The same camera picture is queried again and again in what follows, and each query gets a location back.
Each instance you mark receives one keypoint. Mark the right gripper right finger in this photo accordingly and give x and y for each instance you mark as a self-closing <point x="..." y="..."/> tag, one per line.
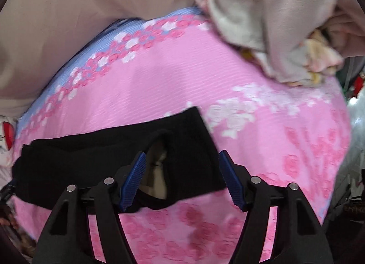
<point x="299" y="237"/>

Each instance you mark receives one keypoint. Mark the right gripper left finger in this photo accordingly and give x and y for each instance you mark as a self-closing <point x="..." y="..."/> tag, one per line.
<point x="66" y="237"/>

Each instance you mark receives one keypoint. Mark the black pants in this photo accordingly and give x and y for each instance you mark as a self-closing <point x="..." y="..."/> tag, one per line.
<point x="47" y="166"/>

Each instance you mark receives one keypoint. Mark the pink floral bedsheet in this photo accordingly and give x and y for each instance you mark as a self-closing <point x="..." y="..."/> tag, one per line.
<point x="138" y="71"/>

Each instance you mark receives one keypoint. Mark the white red plush pillow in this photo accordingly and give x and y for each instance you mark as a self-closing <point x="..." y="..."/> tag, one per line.
<point x="7" y="137"/>

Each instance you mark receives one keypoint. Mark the beige pink blanket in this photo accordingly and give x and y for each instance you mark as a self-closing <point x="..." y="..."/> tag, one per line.
<point x="296" y="42"/>

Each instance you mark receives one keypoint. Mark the beige curtain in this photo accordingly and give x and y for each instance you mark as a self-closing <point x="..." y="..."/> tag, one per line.
<point x="39" y="36"/>

